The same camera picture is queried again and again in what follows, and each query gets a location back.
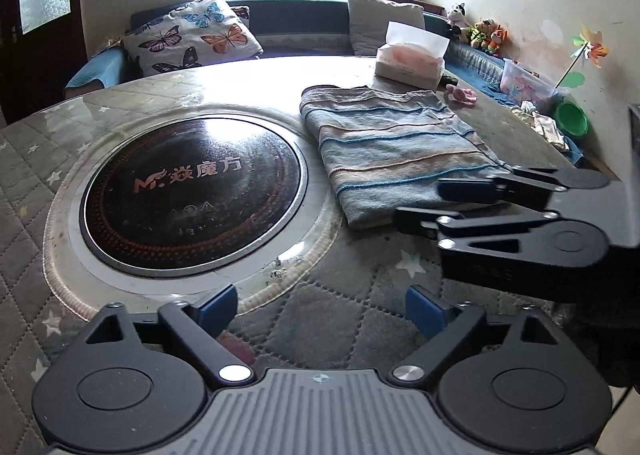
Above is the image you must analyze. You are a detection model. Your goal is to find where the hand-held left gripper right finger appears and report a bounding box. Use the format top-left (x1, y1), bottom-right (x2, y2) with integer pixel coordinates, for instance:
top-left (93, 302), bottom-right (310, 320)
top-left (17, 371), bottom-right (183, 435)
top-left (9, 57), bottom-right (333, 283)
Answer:
top-left (391, 285), bottom-right (567, 384)

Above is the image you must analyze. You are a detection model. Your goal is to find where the crumpled white cloth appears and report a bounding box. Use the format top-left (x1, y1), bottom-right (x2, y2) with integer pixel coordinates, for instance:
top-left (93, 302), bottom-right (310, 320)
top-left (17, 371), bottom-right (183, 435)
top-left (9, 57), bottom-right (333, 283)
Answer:
top-left (510, 100), bottom-right (571, 151)

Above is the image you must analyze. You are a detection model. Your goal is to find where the green plastic bowl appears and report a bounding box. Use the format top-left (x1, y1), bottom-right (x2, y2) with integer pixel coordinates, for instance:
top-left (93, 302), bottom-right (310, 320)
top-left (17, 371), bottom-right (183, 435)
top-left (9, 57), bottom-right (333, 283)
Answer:
top-left (555, 102), bottom-right (590, 137)

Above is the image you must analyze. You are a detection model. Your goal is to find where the dark blue sofa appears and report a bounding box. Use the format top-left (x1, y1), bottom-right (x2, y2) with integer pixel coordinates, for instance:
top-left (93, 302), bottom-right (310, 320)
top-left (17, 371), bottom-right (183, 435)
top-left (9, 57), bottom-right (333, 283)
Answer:
top-left (64, 0), bottom-right (591, 166)

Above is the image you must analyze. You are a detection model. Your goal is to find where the striped grey blue garment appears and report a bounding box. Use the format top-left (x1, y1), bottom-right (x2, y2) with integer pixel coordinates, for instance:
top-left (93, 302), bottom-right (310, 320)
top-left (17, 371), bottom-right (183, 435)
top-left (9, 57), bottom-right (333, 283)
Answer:
top-left (300, 84), bottom-right (513, 230)

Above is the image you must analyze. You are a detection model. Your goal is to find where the plain grey pillow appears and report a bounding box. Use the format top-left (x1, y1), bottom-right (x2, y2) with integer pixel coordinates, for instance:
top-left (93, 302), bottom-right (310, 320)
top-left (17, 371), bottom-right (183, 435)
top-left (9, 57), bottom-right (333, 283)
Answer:
top-left (347, 0), bottom-right (426, 57)

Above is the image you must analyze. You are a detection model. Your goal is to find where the colourful pinwheel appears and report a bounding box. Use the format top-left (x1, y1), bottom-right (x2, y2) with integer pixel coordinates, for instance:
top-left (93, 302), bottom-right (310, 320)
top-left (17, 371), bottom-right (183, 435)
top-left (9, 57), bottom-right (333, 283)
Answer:
top-left (555, 24), bottom-right (611, 88)

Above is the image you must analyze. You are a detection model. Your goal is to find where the butterfly print pillow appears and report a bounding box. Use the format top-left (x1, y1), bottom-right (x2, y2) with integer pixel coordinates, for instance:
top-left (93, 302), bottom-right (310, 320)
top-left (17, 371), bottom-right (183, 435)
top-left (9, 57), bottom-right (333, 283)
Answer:
top-left (122, 0), bottom-right (264, 77)

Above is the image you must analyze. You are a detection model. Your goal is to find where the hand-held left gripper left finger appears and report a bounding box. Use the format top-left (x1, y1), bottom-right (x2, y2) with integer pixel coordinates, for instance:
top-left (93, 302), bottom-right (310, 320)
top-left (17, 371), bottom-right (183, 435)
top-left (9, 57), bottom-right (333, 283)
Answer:
top-left (75, 284), bottom-right (256, 384)

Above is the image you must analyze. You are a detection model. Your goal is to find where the round black induction cooktop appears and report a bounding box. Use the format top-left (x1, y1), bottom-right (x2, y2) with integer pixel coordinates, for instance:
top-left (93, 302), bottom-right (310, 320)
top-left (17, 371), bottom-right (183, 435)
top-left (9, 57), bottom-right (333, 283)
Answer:
top-left (79, 115), bottom-right (308, 272)

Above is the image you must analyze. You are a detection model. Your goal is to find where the clear plastic storage box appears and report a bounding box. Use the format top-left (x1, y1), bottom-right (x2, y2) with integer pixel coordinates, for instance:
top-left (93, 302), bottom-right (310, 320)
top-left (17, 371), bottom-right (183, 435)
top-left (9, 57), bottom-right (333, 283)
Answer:
top-left (499, 58), bottom-right (558, 108)

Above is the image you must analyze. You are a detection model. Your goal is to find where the yellow plush toy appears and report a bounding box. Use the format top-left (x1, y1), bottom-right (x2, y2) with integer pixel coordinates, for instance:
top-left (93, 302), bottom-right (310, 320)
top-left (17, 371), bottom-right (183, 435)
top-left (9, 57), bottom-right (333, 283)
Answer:
top-left (469, 18), bottom-right (493, 51)

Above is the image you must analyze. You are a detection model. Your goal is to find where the dark wooden glass door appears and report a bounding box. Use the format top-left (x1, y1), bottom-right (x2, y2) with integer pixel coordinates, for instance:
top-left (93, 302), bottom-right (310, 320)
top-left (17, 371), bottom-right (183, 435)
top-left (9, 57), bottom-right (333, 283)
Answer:
top-left (0, 0), bottom-right (93, 126)

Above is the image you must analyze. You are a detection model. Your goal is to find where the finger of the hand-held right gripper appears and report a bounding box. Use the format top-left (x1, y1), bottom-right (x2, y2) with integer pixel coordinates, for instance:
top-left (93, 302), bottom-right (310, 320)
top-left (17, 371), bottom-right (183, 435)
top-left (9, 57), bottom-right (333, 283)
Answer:
top-left (394, 208), bottom-right (564, 254)
top-left (438, 166), bottom-right (569, 212)

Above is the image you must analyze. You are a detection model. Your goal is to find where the white pink tissue box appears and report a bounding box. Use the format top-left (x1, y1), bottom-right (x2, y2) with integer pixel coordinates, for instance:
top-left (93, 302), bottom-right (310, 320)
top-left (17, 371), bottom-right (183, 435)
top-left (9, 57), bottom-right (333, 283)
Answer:
top-left (374, 21), bottom-right (449, 88)

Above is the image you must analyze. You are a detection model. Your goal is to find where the small pink plush toy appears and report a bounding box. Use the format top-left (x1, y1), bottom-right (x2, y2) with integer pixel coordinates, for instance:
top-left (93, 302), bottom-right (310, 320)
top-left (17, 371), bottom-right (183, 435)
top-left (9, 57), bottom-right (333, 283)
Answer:
top-left (445, 84), bottom-right (478, 108)

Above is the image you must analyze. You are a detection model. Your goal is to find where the orange plush toy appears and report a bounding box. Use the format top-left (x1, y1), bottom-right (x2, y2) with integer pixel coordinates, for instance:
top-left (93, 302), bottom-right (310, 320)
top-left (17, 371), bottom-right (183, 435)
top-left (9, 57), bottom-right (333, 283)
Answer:
top-left (487, 24), bottom-right (508, 57)

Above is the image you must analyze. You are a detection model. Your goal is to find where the black white plush toy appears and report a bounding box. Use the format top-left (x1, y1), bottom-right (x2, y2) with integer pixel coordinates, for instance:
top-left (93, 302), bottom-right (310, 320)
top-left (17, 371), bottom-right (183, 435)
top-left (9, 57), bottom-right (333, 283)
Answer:
top-left (446, 2), bottom-right (473, 38)

